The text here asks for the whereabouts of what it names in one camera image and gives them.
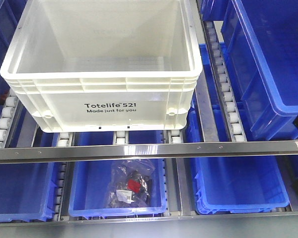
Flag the white roller track right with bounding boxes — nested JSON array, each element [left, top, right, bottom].
[[202, 21, 247, 142]]

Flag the steel lower shelf rail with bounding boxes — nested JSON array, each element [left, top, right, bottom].
[[0, 211, 298, 228]]

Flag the white plastic tote box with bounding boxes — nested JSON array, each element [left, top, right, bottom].
[[0, 0, 203, 132]]

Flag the blue bin upper right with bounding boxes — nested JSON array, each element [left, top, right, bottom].
[[222, 0, 298, 140]]

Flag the steel shelf rail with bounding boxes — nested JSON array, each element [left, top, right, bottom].
[[0, 140, 298, 164], [0, 211, 298, 228]]

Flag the blue bin far lower right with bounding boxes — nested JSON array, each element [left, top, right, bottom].
[[277, 155, 298, 212]]

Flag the white roller track left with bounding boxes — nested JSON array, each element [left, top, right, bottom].
[[0, 89, 19, 149]]

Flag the blue bin lower middle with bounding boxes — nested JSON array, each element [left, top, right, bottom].
[[68, 131, 168, 219]]

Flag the clear bag with parts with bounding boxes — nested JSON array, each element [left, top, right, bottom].
[[106, 159, 155, 208]]

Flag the white roller track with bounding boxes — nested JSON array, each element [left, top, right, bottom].
[[202, 21, 247, 142], [0, 89, 19, 149]]

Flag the steel upper shelf rail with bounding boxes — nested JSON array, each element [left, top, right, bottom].
[[0, 140, 298, 164]]

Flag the blue bin lower left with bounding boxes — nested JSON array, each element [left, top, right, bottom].
[[0, 163, 60, 222]]

